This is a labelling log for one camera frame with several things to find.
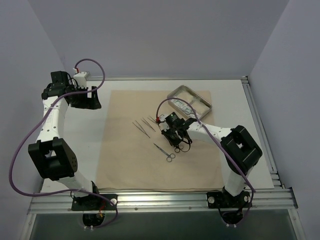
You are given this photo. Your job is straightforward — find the steel surgical forceps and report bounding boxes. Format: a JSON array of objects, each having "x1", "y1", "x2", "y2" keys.
[{"x1": 174, "y1": 144, "x2": 184, "y2": 153}]

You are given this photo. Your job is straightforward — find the steel surgical scissors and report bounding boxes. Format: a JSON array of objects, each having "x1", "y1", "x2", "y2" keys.
[{"x1": 153, "y1": 143, "x2": 176, "y2": 163}]

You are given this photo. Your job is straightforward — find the curved tip steel tweezers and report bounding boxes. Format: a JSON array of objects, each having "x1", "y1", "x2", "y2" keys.
[{"x1": 141, "y1": 118, "x2": 156, "y2": 132}]

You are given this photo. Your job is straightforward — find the metal instrument tray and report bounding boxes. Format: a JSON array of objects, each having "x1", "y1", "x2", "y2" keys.
[{"x1": 167, "y1": 85, "x2": 212, "y2": 120}]

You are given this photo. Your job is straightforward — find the beige cloth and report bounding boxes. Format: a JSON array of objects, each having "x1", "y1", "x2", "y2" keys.
[{"x1": 96, "y1": 90, "x2": 224, "y2": 191}]

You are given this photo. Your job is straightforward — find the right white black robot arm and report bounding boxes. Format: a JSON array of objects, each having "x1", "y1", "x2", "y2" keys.
[{"x1": 156, "y1": 113, "x2": 263, "y2": 207}]

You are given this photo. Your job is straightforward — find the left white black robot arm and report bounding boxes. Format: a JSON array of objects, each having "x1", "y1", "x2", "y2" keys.
[{"x1": 28, "y1": 71, "x2": 102, "y2": 210}]

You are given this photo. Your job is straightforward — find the green white suture packet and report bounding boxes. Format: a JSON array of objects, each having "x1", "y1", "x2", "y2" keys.
[{"x1": 171, "y1": 99, "x2": 193, "y2": 116}]

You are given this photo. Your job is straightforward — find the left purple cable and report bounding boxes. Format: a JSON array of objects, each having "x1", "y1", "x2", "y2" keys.
[{"x1": 9, "y1": 58, "x2": 119, "y2": 228}]

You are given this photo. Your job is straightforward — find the purple cable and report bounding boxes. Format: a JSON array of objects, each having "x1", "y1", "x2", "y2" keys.
[
  {"x1": 9, "y1": 58, "x2": 119, "y2": 228},
  {"x1": 155, "y1": 97, "x2": 257, "y2": 224}
]

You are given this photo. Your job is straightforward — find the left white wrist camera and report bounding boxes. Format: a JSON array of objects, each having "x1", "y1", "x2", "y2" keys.
[{"x1": 73, "y1": 71, "x2": 91, "y2": 88}]

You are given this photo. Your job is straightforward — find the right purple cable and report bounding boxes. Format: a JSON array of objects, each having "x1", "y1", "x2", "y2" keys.
[{"x1": 155, "y1": 97, "x2": 257, "y2": 224}]

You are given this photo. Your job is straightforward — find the back aluminium rail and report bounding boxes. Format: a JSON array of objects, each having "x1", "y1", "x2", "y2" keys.
[{"x1": 70, "y1": 75, "x2": 248, "y2": 81}]

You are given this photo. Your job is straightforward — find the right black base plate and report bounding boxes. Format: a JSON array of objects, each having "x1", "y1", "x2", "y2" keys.
[{"x1": 206, "y1": 190, "x2": 252, "y2": 209}]

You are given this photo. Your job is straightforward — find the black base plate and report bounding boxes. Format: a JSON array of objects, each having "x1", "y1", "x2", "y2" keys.
[
  {"x1": 71, "y1": 193, "x2": 118, "y2": 211},
  {"x1": 206, "y1": 190, "x2": 252, "y2": 209}
]

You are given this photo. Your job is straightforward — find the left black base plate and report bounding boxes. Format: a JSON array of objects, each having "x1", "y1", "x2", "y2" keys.
[{"x1": 71, "y1": 193, "x2": 118, "y2": 211}]

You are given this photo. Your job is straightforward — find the front aluminium rail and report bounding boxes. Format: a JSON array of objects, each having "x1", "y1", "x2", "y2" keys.
[{"x1": 28, "y1": 188, "x2": 298, "y2": 214}]

